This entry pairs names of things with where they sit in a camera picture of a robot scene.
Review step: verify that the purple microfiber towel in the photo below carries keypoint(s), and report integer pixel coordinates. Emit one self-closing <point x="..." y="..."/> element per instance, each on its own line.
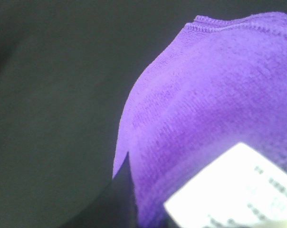
<point x="218" y="83"/>

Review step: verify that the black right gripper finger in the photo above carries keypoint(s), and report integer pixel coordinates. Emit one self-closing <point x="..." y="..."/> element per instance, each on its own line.
<point x="114" y="207"/>

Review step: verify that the black fabric table mat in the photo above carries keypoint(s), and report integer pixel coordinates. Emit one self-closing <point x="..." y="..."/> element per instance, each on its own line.
<point x="66" y="68"/>

